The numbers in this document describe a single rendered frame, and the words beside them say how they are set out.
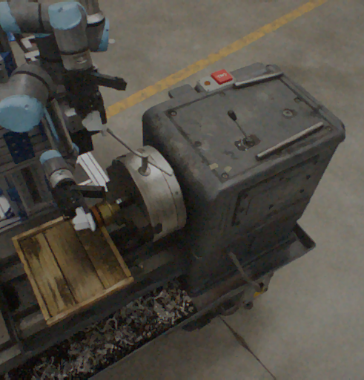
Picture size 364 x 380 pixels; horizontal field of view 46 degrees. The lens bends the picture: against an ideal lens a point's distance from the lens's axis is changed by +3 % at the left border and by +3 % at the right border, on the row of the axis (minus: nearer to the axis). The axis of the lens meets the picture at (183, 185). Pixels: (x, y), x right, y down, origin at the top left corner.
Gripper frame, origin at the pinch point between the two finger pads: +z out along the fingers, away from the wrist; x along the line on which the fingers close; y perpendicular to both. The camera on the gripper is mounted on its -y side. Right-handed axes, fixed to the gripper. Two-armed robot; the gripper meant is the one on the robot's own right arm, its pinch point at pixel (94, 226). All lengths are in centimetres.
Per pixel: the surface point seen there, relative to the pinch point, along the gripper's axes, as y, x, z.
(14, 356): 34.5, -15.8, 20.0
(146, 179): -18.5, 14.6, 1.1
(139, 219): -13.0, 3.1, 6.2
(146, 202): -15.6, 11.5, 6.7
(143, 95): -97, -108, -163
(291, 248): -83, -55, 20
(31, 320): 27.8, -21.7, 9.6
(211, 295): -38, -55, 21
